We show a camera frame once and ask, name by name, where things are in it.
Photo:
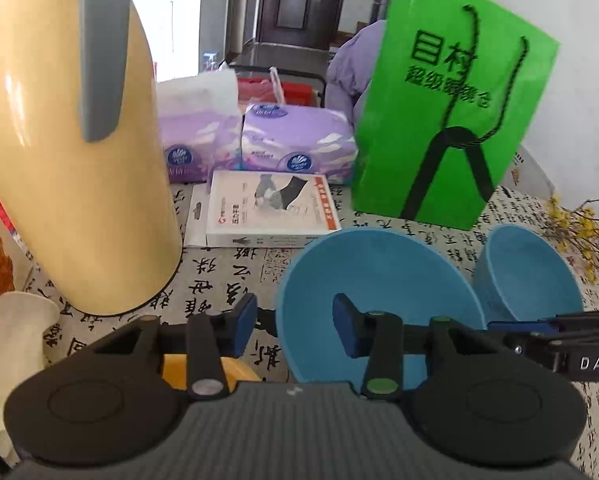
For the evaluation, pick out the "white plastic item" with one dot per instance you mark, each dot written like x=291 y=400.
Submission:
x=19 y=350

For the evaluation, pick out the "sealed purple tissue pack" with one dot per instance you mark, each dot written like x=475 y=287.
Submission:
x=299 y=140

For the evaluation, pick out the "purple jacket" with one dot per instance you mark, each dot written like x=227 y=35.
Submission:
x=349 y=70

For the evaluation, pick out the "green paper bag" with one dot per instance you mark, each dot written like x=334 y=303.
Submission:
x=429 y=110

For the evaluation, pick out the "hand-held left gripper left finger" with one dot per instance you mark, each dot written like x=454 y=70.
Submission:
x=242 y=322

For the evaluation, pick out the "white flat box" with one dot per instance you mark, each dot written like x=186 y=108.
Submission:
x=269 y=210

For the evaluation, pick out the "red crate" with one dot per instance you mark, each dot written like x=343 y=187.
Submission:
x=259 y=91

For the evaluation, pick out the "yellow flower branch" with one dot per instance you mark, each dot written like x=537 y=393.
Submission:
x=584 y=230

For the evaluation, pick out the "opened purple tissue pack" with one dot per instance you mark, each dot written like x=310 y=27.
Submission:
x=194 y=130

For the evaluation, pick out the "blue bowl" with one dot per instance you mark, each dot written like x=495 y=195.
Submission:
x=524 y=270
x=379 y=280

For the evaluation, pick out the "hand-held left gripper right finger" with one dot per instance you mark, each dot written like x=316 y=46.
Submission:
x=347 y=327

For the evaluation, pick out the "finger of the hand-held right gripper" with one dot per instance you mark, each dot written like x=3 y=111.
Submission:
x=539 y=345
x=524 y=327

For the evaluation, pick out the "yellow thermos jug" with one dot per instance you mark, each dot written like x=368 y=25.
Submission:
x=64 y=185

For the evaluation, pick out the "printed tablecloth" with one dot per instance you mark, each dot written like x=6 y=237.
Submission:
x=229 y=270

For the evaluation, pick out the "yellow mug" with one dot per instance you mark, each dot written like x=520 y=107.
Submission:
x=179 y=372

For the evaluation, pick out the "spray bottle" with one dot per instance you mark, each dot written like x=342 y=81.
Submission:
x=211 y=62

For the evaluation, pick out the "dark brown door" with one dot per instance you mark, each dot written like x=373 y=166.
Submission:
x=299 y=5

